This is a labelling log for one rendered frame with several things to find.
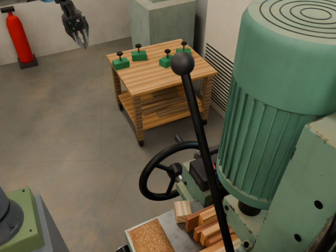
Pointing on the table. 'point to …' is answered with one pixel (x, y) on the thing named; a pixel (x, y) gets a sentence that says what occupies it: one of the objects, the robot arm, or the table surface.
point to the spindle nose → (250, 211)
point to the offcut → (182, 210)
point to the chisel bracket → (242, 220)
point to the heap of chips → (150, 238)
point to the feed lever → (184, 65)
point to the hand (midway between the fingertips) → (84, 45)
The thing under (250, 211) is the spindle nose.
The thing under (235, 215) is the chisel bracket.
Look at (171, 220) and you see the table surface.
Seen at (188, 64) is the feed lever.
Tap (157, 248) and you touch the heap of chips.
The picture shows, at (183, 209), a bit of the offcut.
